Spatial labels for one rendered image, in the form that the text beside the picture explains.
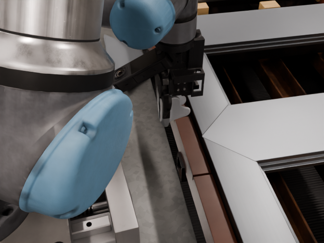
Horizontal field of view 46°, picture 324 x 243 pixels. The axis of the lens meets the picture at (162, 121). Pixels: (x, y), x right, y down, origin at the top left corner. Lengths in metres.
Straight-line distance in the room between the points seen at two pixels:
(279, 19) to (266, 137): 0.55
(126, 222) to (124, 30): 0.25
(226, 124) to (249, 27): 0.45
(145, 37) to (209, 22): 0.76
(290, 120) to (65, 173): 0.71
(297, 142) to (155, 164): 0.36
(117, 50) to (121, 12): 0.85
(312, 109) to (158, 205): 0.43
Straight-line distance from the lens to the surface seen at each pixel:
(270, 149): 0.85
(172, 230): 0.89
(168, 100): 0.70
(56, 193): 0.29
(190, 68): 0.70
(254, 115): 0.92
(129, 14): 0.50
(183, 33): 0.64
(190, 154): 0.83
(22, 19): 0.29
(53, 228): 0.49
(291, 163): 0.86
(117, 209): 0.55
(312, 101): 1.00
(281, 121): 0.92
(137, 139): 1.07
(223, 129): 0.87
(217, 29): 1.22
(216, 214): 0.75
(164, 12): 0.50
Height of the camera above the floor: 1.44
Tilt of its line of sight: 43 degrees down
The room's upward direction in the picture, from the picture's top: straight up
